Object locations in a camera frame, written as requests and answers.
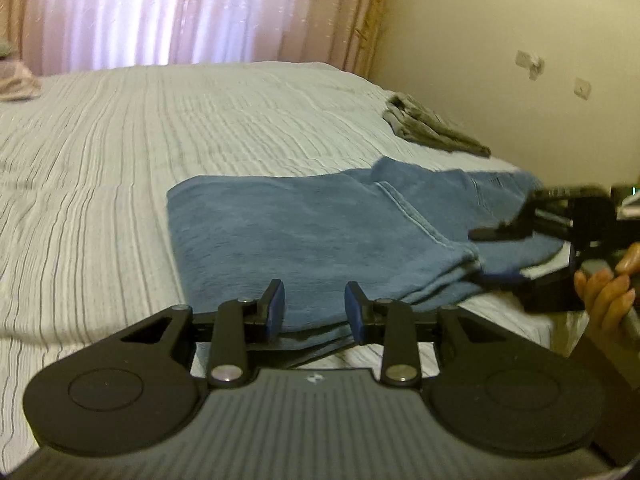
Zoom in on pink curtain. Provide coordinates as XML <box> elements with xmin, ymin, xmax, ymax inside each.
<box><xmin>10</xmin><ymin>0</ymin><xmax>396</xmax><ymax>79</ymax></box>

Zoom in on person's right hand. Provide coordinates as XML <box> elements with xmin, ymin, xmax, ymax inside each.
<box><xmin>573</xmin><ymin>241</ymin><xmax>640</xmax><ymax>333</ymax></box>

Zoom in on grey folded garment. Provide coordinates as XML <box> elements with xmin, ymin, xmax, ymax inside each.
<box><xmin>382</xmin><ymin>92</ymin><xmax>494</xmax><ymax>157</ymax></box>

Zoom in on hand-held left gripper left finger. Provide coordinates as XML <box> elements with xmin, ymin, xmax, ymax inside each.
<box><xmin>120</xmin><ymin>279</ymin><xmax>286</xmax><ymax>389</ymax></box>

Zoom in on pink folded cloth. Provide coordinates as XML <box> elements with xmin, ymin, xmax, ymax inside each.
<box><xmin>0</xmin><ymin>59</ymin><xmax>44</xmax><ymax>104</ymax></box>

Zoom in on blue denim jeans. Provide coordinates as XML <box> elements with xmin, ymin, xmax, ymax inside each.
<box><xmin>166</xmin><ymin>156</ymin><xmax>566</xmax><ymax>335</ymax></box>

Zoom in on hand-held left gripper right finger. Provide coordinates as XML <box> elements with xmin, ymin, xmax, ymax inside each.
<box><xmin>344</xmin><ymin>281</ymin><xmax>502</xmax><ymax>389</ymax></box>

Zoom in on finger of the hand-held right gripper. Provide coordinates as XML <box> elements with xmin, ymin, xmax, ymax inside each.
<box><xmin>472</xmin><ymin>259</ymin><xmax>576</xmax><ymax>292</ymax></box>
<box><xmin>469</xmin><ymin>199</ymin><xmax>552</xmax><ymax>242</ymax></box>

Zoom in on white striped bed cover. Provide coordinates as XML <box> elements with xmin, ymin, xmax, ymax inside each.
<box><xmin>0</xmin><ymin>62</ymin><xmax>556</xmax><ymax>466</ymax></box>

